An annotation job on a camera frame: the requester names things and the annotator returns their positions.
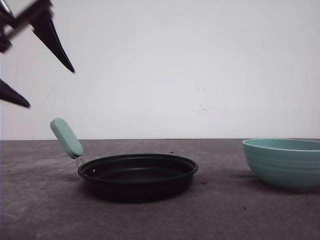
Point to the teal ribbed bowl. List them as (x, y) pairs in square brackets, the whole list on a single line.
[(286, 164)]

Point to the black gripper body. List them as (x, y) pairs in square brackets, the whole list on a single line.
[(38, 14)]

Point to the black pan with green handle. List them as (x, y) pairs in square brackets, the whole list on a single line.
[(127, 178)]

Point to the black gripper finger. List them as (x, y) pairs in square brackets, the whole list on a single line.
[(8, 94), (45, 30)]

